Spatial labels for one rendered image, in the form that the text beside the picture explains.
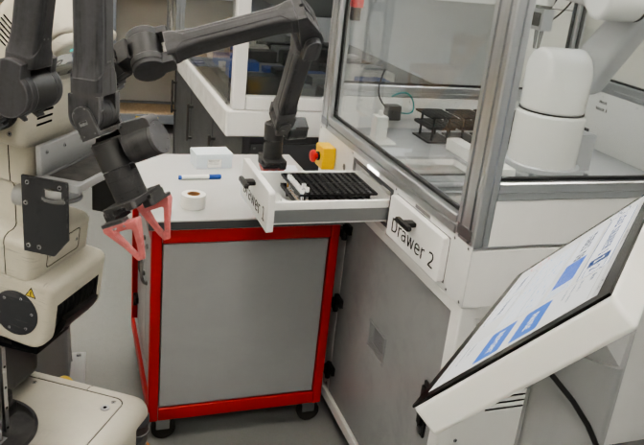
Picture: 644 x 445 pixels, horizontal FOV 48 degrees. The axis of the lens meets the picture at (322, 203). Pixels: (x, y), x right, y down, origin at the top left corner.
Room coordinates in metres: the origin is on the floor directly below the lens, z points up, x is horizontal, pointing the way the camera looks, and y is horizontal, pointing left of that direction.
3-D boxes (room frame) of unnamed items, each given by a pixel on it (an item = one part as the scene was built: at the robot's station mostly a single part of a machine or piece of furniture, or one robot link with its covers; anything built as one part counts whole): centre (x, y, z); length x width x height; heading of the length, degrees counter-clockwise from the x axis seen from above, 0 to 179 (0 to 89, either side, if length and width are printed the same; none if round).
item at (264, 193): (1.82, 0.18, 0.87); 0.29 x 0.02 x 0.11; 21
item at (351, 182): (1.89, -0.01, 0.87); 0.22 x 0.18 x 0.06; 111
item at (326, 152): (2.24, 0.01, 0.88); 0.07 x 0.05 x 0.07; 21
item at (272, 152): (2.07, 0.16, 0.92); 0.10 x 0.07 x 0.07; 20
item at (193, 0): (3.65, 0.16, 1.13); 1.78 x 1.14 x 0.45; 21
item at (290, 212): (1.89, -0.02, 0.86); 0.40 x 0.26 x 0.06; 111
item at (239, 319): (2.21, 0.30, 0.38); 0.62 x 0.58 x 0.76; 21
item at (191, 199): (1.96, 0.37, 0.78); 0.07 x 0.07 x 0.04
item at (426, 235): (1.64, -0.24, 0.87); 0.29 x 0.02 x 0.11; 21
